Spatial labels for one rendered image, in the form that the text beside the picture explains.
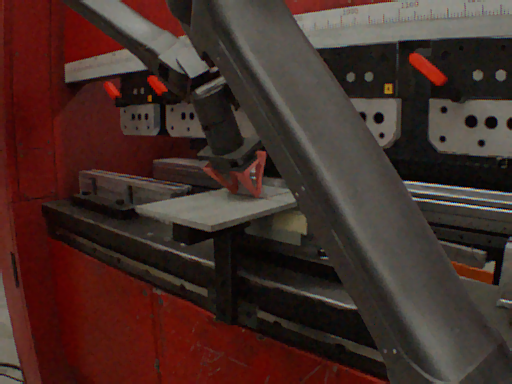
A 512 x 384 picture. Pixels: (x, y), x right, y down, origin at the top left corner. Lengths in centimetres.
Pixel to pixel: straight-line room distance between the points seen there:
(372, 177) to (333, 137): 3
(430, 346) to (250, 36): 21
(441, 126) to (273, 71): 41
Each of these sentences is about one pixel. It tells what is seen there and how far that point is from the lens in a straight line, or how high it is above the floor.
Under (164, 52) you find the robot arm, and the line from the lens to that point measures 68.
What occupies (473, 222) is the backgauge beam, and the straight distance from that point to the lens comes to 93.
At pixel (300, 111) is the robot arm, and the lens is 24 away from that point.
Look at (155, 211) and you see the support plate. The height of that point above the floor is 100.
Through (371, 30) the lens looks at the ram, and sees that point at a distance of 69.
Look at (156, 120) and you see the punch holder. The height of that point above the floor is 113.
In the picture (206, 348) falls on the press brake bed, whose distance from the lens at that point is 88.
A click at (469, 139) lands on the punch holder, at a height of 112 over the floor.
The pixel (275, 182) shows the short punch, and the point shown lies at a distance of 83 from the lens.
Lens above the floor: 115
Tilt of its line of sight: 10 degrees down
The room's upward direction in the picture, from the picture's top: straight up
